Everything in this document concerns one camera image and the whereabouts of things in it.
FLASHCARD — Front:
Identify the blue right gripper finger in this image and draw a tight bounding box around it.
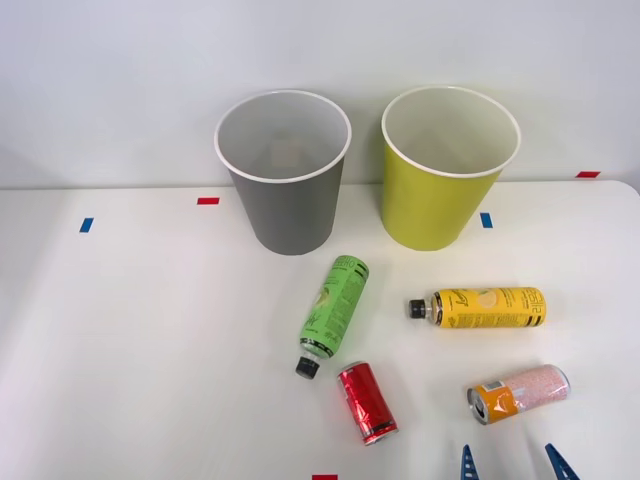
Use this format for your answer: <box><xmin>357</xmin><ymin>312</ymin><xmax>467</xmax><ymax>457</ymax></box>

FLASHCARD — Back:
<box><xmin>544</xmin><ymin>442</ymin><xmax>582</xmax><ymax>480</ymax></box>
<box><xmin>460</xmin><ymin>443</ymin><xmax>479</xmax><ymax>480</ymax></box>

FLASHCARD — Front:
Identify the orange and pink drink can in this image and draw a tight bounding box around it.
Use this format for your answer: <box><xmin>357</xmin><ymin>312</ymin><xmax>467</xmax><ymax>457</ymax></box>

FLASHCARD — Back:
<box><xmin>467</xmin><ymin>363</ymin><xmax>572</xmax><ymax>427</ymax></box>

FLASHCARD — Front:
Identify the red drink can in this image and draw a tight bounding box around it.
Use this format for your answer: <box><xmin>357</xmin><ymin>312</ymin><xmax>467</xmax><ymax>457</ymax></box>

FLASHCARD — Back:
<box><xmin>336</xmin><ymin>360</ymin><xmax>401</xmax><ymax>447</ymax></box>

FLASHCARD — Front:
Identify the yellow label plastic bottle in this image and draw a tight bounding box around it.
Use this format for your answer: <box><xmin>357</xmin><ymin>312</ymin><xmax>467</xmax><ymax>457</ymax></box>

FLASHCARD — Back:
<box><xmin>407</xmin><ymin>286</ymin><xmax>548</xmax><ymax>331</ymax></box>

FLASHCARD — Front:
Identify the green label plastic bottle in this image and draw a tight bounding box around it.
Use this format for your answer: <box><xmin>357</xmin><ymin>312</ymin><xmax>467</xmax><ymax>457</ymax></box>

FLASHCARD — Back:
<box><xmin>294</xmin><ymin>254</ymin><xmax>372</xmax><ymax>381</ymax></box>

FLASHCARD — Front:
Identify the yellow-green plastic waste bin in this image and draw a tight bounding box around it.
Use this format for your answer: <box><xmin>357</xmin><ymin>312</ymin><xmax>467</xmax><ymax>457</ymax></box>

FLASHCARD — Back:
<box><xmin>380</xmin><ymin>85</ymin><xmax>522</xmax><ymax>253</ymax></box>

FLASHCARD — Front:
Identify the grey plastic waste bin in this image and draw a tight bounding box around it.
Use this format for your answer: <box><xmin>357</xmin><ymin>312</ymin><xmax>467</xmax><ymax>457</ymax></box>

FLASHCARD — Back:
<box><xmin>214</xmin><ymin>89</ymin><xmax>353</xmax><ymax>257</ymax></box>

